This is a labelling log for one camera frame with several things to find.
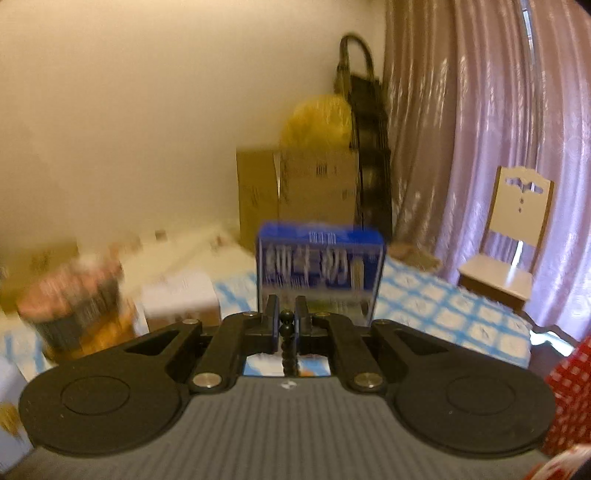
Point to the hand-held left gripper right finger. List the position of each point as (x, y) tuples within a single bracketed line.
[(301, 323)]

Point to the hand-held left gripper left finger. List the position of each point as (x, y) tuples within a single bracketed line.
[(272, 323)]

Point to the blue checked tablecloth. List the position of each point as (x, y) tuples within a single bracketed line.
[(438, 314)]

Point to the wooden chair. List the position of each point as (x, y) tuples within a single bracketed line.
[(517, 217)]

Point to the white product box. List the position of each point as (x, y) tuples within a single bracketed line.
[(180, 300)]

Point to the pink curtain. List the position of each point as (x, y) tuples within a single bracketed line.
[(485, 92)]

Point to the red checked clothing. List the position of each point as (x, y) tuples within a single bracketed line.
[(570, 406)]

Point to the pale milk box with cow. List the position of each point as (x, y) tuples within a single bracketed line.
[(11, 406)]

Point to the dark blue milk box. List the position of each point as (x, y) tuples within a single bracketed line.
[(323, 263)]

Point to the black instant food bowl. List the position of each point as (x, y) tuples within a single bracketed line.
[(69, 290)]

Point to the yellow plastic bag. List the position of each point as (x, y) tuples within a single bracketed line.
[(318, 120)]

